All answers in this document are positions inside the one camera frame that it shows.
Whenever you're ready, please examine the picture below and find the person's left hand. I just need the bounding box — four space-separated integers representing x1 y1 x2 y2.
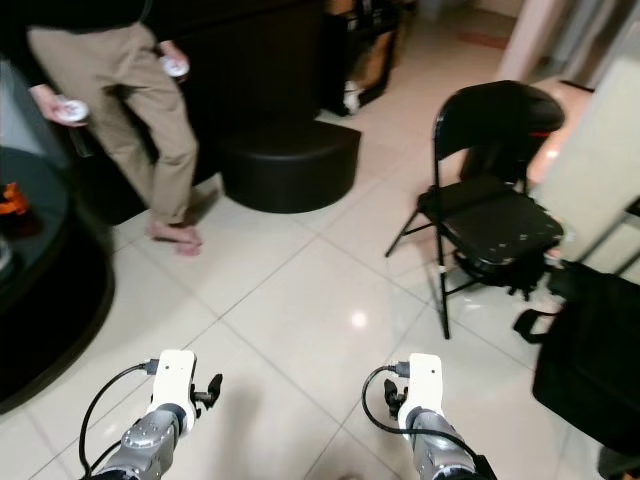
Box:
157 40 191 77

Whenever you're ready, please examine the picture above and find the small orange object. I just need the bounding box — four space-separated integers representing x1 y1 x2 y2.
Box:
0 182 29 217

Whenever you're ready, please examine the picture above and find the person's right hand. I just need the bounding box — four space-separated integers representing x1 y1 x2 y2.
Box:
30 85 75 124

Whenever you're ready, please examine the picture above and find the black shelf rack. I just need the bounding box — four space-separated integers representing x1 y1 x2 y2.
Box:
318 0 403 117

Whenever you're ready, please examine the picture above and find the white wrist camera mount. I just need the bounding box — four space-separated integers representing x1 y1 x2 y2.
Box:
396 353 444 433
150 349 197 429

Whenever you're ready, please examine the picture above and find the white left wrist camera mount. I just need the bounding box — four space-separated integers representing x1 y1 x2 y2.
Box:
150 349 197 429

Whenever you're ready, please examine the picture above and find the large black fabric bag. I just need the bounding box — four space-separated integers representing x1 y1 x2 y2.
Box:
512 259 640 457

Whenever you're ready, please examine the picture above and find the small black backpack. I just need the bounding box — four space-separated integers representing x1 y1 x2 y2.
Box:
452 248 541 299

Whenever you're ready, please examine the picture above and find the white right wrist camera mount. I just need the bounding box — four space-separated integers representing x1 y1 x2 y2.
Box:
396 353 444 433

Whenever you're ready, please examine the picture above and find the dark wooden cabinet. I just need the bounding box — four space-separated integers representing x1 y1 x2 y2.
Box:
150 0 333 129

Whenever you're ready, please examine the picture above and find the beige flat panel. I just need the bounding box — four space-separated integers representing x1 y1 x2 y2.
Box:
528 52 640 273

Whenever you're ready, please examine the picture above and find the white round controller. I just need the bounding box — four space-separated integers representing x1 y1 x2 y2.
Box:
57 97 92 125
163 57 192 79

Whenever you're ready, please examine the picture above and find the black round table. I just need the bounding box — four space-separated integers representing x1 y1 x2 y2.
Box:
0 147 114 412

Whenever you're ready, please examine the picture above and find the black folding chair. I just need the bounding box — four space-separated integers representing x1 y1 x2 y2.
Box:
384 80 567 340

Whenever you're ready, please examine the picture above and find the person in khaki trousers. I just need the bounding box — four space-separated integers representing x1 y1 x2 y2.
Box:
25 0 206 259

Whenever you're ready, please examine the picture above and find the black round ottoman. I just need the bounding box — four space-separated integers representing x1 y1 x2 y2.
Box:
218 121 362 215

